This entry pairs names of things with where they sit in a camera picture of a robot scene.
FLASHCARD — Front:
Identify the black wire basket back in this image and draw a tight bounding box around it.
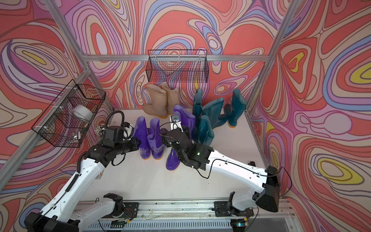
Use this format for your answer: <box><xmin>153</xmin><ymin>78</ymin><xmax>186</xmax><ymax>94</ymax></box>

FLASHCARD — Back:
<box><xmin>146</xmin><ymin>49</ymin><xmax>209</xmax><ymax>84</ymax></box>

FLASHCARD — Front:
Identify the teal rain boot far right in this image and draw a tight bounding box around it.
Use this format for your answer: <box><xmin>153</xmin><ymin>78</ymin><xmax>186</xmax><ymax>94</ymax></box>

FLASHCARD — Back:
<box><xmin>224</xmin><ymin>89</ymin><xmax>247</xmax><ymax>128</ymax></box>

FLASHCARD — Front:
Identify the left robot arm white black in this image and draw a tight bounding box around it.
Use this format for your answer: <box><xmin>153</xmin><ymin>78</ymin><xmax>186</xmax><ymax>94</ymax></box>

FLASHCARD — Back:
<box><xmin>24</xmin><ymin>110</ymin><xmax>140</xmax><ymax>232</ymax></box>

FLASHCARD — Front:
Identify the purple rain boot front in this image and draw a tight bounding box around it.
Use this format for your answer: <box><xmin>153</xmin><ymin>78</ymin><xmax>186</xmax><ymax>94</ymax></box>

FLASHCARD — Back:
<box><xmin>166</xmin><ymin>149</ymin><xmax>180</xmax><ymax>171</ymax></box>

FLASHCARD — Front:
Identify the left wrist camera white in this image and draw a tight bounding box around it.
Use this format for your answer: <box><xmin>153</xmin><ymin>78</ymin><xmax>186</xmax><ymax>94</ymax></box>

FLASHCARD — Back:
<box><xmin>122</xmin><ymin>122</ymin><xmax>134</xmax><ymax>140</ymax></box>

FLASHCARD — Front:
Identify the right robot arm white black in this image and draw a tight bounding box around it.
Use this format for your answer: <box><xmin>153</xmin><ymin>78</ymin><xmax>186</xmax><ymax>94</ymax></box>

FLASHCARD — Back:
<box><xmin>161</xmin><ymin>129</ymin><xmax>280</xmax><ymax>217</ymax></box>

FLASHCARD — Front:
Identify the black wire basket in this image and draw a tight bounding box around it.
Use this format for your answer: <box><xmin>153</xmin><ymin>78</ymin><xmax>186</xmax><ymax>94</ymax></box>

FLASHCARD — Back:
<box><xmin>146</xmin><ymin>49</ymin><xmax>209</xmax><ymax>84</ymax></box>
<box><xmin>31</xmin><ymin>80</ymin><xmax>106</xmax><ymax>148</ymax></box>

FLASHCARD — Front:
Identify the purple rain boot back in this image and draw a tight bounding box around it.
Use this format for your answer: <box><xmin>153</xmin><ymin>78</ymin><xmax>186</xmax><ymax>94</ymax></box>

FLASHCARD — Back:
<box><xmin>173</xmin><ymin>105</ymin><xmax>196</xmax><ymax>140</ymax></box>

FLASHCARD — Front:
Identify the teal rain boot back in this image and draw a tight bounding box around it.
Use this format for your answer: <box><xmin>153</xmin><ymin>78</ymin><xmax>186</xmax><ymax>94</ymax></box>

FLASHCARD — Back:
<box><xmin>192</xmin><ymin>89</ymin><xmax>203</xmax><ymax>126</ymax></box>

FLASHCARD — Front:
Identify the black wire basket left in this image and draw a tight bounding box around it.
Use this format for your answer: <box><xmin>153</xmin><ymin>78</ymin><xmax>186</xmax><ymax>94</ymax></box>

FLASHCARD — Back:
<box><xmin>31</xmin><ymin>80</ymin><xmax>106</xmax><ymax>148</ymax></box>

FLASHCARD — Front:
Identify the white tape roll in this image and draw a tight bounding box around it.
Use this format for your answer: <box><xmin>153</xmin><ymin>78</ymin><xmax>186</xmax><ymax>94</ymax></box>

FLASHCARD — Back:
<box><xmin>72</xmin><ymin>104</ymin><xmax>93</xmax><ymax>121</ymax></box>

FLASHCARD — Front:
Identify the teal rain boot centre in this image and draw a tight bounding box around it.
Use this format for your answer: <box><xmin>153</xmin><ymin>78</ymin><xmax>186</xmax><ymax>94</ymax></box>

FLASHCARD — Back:
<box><xmin>202</xmin><ymin>98</ymin><xmax>228</xmax><ymax>129</ymax></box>

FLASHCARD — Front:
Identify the purple rain boot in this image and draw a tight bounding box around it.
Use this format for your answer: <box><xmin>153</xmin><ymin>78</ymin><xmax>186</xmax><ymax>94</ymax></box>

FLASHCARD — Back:
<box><xmin>166</xmin><ymin>149</ymin><xmax>180</xmax><ymax>171</ymax></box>
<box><xmin>147</xmin><ymin>119</ymin><xmax>165</xmax><ymax>160</ymax></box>
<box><xmin>173</xmin><ymin>105</ymin><xmax>196</xmax><ymax>140</ymax></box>
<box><xmin>133</xmin><ymin>116</ymin><xmax>151</xmax><ymax>160</ymax></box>

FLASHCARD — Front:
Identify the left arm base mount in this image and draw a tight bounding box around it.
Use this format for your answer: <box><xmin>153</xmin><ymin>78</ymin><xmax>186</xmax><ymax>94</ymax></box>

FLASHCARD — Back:
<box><xmin>111</xmin><ymin>202</ymin><xmax>139</xmax><ymax>219</ymax></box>

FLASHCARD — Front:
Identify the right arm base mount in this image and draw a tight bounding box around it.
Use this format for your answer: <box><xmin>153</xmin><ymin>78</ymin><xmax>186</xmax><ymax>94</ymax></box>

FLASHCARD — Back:
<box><xmin>213</xmin><ymin>201</ymin><xmax>254</xmax><ymax>218</ymax></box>

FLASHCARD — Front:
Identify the metal pen holder cup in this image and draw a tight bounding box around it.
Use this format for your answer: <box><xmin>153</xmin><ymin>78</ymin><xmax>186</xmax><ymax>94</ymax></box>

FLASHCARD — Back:
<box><xmin>94</xmin><ymin>123</ymin><xmax>105</xmax><ymax>138</ymax></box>

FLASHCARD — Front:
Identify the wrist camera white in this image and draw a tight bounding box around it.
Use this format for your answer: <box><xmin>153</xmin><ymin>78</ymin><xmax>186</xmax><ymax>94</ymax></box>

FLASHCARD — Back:
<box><xmin>170</xmin><ymin>114</ymin><xmax>183</xmax><ymax>131</ymax></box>
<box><xmin>122</xmin><ymin>122</ymin><xmax>134</xmax><ymax>140</ymax></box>

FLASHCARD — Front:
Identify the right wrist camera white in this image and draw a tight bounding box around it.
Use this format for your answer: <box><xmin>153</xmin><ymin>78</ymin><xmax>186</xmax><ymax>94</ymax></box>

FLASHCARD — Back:
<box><xmin>170</xmin><ymin>114</ymin><xmax>183</xmax><ymax>131</ymax></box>

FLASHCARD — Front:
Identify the beige rain boot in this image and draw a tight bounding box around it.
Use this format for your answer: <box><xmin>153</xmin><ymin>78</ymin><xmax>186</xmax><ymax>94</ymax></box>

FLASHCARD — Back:
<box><xmin>159</xmin><ymin>83</ymin><xmax>180</xmax><ymax>115</ymax></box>
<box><xmin>143</xmin><ymin>84</ymin><xmax>168</xmax><ymax>118</ymax></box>

